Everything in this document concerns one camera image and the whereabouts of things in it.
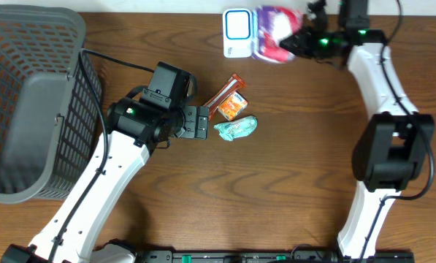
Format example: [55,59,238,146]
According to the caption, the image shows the teal packet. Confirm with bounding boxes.
[214,115,258,141]

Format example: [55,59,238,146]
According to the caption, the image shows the small orange tissue pack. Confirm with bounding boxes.
[218,91,248,121]

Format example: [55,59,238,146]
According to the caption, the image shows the purple red snack bag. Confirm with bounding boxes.
[251,5,303,64]

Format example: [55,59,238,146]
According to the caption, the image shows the orange red snack bar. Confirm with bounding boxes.
[203,73,247,120]

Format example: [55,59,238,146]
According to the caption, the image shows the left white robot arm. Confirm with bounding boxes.
[1,97,209,262]

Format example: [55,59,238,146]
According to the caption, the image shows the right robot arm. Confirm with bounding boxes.
[279,1,435,262]

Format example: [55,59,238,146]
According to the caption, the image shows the grey plastic shopping basket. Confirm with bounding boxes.
[0,4,102,204]

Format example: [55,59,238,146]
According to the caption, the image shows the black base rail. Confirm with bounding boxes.
[93,248,416,263]

